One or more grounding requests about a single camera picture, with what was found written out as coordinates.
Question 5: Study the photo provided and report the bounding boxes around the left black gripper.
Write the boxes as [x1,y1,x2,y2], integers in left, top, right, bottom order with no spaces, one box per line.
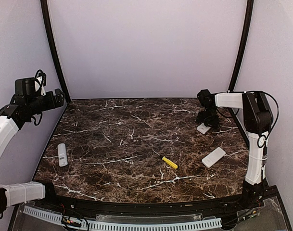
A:
[27,88,65,115]

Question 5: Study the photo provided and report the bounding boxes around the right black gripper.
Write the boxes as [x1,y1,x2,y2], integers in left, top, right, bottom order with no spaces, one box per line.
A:
[196,107,220,129]

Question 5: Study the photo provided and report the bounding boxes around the white remote with battery bay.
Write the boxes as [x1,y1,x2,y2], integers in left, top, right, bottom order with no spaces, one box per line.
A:
[197,123,211,135]

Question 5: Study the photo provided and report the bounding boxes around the yellow handled screwdriver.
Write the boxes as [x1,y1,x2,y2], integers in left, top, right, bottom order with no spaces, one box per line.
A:
[152,149,178,169]

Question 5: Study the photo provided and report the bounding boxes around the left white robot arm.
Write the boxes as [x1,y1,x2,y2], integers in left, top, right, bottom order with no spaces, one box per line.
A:
[0,76,65,219]

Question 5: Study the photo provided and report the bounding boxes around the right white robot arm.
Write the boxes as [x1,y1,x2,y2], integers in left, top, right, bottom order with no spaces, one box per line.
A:
[196,89,278,209]

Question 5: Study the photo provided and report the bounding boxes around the white remote control right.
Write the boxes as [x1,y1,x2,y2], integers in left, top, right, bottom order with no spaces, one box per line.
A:
[202,147,226,168]

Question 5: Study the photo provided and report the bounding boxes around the grey remote control left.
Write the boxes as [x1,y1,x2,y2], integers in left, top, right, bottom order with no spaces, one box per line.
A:
[57,143,68,167]

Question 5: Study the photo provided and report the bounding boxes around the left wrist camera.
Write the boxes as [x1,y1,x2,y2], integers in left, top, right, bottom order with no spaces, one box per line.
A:
[35,69,47,96]

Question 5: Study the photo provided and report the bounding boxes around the left black frame post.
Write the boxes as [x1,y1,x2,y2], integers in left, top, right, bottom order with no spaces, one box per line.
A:
[40,0,71,103]

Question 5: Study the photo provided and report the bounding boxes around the black frame post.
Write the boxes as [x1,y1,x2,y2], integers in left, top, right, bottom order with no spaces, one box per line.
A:
[40,0,71,103]
[228,0,254,91]

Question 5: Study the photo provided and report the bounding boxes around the black front rail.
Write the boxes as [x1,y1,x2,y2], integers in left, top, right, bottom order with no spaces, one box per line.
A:
[35,194,264,218]

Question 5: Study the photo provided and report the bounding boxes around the white slotted cable duct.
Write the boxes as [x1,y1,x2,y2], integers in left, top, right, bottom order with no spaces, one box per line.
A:
[23,206,222,231]

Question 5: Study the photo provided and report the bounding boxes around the right black frame post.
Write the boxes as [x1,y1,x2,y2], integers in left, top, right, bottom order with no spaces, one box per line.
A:
[228,0,254,91]

